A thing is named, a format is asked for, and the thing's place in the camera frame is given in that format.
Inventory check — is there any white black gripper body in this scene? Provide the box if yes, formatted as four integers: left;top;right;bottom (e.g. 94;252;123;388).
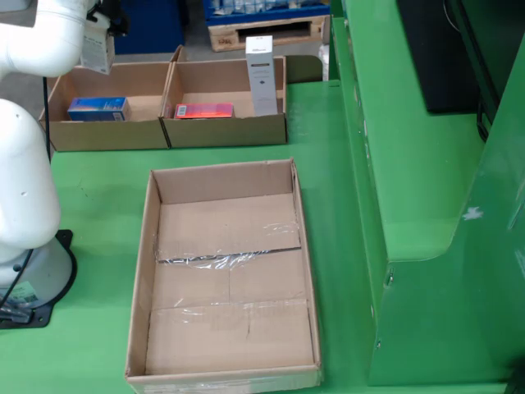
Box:
84;0;111;32

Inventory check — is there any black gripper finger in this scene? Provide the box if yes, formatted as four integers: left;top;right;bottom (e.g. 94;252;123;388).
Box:
107;0;130;39

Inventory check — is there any cow print hand cream box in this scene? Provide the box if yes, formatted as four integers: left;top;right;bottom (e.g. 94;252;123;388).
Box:
80;29;116;76

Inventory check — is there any open cardboard box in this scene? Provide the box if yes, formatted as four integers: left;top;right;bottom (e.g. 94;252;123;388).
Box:
39;61;174;152
158;44;288;149

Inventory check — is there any blue product box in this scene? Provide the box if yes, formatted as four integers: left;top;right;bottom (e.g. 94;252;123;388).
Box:
66;96;132;122

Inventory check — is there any red product box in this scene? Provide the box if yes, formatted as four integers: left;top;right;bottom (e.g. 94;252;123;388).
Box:
174;102;235;120

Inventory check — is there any tall white product box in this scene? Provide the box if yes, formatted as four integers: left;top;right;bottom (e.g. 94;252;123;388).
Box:
244;34;279;117

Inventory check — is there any large shallow cardboard tray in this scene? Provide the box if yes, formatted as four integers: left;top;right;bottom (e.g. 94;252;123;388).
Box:
122;155;324;394

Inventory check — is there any blue plastic crate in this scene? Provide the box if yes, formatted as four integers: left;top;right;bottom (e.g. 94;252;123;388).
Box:
112;0;186;57

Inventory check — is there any wooden pallet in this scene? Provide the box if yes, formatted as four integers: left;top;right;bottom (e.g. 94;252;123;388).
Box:
208;15;331;53

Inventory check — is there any dark green rounded panel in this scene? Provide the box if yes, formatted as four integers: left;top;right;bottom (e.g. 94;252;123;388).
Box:
284;54;324;85

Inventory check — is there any black monitor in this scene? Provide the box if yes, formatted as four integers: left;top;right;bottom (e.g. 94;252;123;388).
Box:
395;0;500;115

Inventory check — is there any green metal shelf unit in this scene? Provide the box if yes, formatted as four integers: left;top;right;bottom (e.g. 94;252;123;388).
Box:
327;0;525;387

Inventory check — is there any blue wire mesh cage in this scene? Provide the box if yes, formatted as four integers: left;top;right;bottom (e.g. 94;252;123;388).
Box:
202;0;331;26

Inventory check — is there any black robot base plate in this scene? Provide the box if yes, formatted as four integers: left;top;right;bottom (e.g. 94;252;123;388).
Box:
0;228;79;329

